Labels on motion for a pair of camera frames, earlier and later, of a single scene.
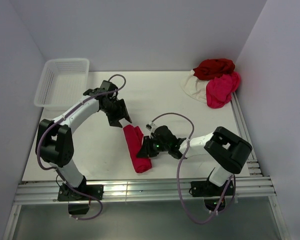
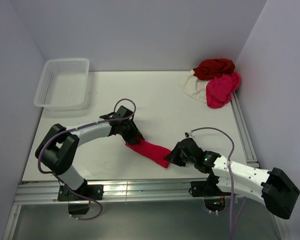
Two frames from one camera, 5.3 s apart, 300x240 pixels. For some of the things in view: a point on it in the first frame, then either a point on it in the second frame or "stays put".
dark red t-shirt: [208, 69] stays put
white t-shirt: [195, 87] stays put
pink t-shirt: [219, 90] stays put
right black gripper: [146, 150] to [173, 157]
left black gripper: [122, 113] to [130, 139]
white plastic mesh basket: [63, 82] stays put
